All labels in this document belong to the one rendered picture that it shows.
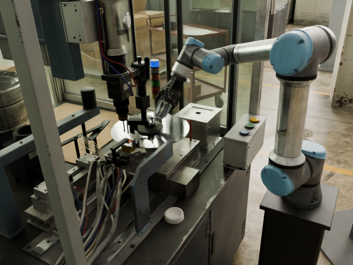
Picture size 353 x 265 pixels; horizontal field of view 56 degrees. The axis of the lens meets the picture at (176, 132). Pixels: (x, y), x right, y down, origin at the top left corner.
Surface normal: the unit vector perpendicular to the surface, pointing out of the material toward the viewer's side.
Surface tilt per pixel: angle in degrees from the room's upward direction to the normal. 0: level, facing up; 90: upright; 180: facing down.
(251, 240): 0
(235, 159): 90
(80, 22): 90
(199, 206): 0
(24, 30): 90
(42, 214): 0
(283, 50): 82
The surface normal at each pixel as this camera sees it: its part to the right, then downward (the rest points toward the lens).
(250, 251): -0.03, -0.89
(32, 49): 0.87, 0.21
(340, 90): -0.33, 0.44
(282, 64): -0.77, 0.19
